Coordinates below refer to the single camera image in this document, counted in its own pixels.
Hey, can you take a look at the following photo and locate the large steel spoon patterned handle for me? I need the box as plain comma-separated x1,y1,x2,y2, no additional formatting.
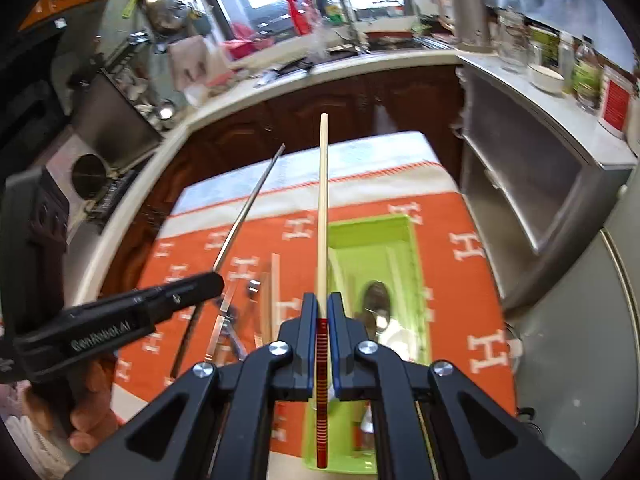
361,280,396,341

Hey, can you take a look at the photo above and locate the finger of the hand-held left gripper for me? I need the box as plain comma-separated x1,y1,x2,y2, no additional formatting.
130,271,226,323

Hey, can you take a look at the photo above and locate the red-striped bamboo chopstick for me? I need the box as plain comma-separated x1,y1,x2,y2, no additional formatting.
316,112,332,470

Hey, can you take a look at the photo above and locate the white bottle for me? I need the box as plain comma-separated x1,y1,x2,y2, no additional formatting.
557,30,578,96

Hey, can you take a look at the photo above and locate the brown wooden chopstick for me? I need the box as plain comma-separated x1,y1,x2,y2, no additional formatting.
269,254,281,348

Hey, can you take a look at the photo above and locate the person's left hand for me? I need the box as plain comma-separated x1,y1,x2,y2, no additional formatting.
20,355,123,456

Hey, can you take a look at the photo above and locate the person's white knit clothing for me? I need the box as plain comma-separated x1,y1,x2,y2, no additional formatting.
0,385,68,466

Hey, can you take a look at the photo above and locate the red plastic basin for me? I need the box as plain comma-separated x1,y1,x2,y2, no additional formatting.
222,37,266,61

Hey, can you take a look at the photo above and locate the red label jar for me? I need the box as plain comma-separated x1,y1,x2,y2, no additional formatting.
597,65,638,138

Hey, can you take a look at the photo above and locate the white bowl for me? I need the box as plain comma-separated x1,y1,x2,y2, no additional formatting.
529,64,566,95

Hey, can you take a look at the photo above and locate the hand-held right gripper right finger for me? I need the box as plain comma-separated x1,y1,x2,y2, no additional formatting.
327,293,581,480

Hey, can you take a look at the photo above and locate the orange printed blanket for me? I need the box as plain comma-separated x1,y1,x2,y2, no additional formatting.
112,160,521,480

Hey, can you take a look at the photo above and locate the green label bottle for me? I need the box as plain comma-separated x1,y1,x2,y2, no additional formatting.
572,40,603,113

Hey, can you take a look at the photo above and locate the clear plastic bag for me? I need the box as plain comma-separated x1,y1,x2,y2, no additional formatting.
307,20,333,61

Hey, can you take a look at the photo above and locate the white blue-lined table cover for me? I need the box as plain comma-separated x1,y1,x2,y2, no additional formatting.
175,130,441,211

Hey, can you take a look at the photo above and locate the glass jar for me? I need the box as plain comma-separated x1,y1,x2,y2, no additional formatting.
497,7,531,73

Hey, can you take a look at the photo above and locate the pink cloth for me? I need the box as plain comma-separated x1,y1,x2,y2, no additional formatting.
167,35,231,93

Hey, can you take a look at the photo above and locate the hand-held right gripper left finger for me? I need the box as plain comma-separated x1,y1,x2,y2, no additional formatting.
80,292,319,480

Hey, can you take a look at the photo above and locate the red bottle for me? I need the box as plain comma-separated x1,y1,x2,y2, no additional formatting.
286,0,313,36

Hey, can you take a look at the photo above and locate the round steel pot lid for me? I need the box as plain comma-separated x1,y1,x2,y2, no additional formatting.
71,154,108,192

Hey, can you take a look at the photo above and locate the steel kitchen faucet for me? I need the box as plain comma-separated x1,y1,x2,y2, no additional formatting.
312,0,361,56

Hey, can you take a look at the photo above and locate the stainless steel pot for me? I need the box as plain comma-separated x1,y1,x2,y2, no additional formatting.
142,0,193,36

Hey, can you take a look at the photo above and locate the steel electric kettle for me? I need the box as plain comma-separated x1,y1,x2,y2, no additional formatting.
435,0,493,53

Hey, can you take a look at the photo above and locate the green utensil tray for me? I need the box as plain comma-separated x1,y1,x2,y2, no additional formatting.
300,212,433,476

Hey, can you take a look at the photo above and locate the black gas stove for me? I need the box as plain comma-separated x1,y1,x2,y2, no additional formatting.
82,167,141,233

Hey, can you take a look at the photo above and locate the black range hood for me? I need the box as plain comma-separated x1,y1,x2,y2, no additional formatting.
0,25,71,171

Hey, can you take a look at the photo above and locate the white ceramic spoon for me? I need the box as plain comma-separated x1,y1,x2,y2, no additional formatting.
360,316,418,436

